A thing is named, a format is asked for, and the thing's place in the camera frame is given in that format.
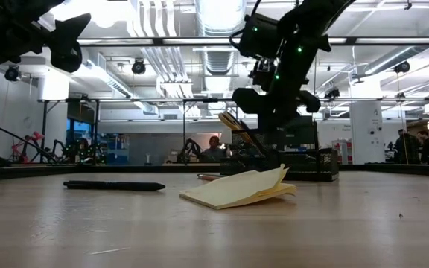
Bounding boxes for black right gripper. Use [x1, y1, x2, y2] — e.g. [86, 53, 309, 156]
[232, 35, 331, 150]

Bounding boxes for yellow sticky note pad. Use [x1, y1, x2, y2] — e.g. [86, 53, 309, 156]
[179, 163, 298, 211]

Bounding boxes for blue storage shelf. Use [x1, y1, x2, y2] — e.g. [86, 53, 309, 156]
[101, 133, 130, 165]

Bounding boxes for black aluminium table frame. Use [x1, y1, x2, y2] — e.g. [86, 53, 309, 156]
[0, 163, 429, 182]

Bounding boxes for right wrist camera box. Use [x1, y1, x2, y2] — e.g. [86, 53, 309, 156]
[229, 13, 281, 60]

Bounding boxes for person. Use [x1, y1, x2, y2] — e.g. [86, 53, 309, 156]
[417, 130, 429, 165]
[201, 135, 229, 164]
[395, 128, 418, 165]

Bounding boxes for silver ventilation duct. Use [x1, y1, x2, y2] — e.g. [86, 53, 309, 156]
[195, 0, 247, 116]

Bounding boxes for orange pencil with eraser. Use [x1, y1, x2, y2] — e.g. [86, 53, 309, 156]
[197, 173, 225, 182]

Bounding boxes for white pillar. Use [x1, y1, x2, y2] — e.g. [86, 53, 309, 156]
[349, 100, 385, 165]

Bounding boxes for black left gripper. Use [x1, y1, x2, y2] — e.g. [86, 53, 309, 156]
[31, 13, 92, 74]

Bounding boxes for black pen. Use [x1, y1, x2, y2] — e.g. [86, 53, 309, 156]
[63, 180, 167, 193]

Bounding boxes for dark background monitor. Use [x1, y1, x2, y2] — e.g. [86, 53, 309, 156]
[285, 115, 319, 150]

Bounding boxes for black ceiling spotlight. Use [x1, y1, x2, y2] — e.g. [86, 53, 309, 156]
[393, 60, 411, 74]
[131, 58, 147, 76]
[4, 63, 21, 82]

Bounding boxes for background robot arms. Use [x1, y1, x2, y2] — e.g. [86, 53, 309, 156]
[177, 138, 203, 164]

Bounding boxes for black background rig frame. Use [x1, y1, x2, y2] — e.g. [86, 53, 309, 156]
[37, 98, 102, 165]

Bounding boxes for black mesh desk organizer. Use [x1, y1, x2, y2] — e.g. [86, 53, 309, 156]
[220, 128, 340, 182]

